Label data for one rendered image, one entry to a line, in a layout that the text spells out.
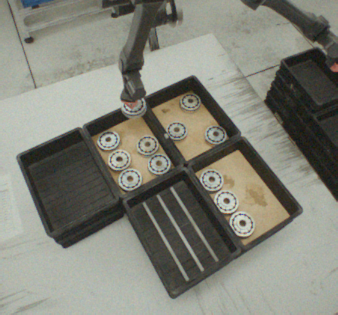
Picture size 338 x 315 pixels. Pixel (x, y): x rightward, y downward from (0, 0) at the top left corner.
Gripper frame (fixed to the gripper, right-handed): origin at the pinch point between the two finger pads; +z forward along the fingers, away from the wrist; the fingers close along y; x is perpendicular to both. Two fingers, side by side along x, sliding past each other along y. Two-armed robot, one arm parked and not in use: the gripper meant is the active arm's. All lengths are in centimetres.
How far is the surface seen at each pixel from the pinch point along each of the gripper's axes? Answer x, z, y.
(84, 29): 101, 106, 138
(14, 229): 40, 34, -56
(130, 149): -0.4, 22.2, -10.7
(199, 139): -29.8, 22.4, 3.2
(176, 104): -14.3, 22.5, 19.7
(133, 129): 1.6, 22.2, 0.1
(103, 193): 4.2, 22.1, -34.0
